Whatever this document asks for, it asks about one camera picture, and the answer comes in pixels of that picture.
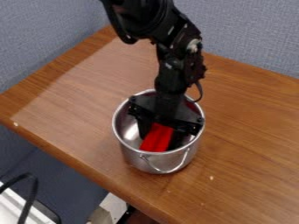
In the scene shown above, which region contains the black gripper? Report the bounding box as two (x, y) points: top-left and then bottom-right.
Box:
(129, 89), (205, 151)

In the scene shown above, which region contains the red block object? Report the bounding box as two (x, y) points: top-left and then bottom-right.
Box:
(139, 122), (174, 152)

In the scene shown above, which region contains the metal pot with handle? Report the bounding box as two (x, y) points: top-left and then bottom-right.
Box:
(113, 89), (206, 174)

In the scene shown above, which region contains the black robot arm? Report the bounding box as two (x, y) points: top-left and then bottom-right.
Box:
(99, 0), (207, 152)

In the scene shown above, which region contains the white box under table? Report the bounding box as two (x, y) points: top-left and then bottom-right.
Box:
(0, 188), (62, 224)

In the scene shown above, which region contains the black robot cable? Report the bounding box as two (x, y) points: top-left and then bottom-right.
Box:
(189, 80), (205, 103)

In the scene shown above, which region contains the black cable under table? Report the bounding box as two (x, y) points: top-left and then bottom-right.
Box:
(0, 171), (41, 224)

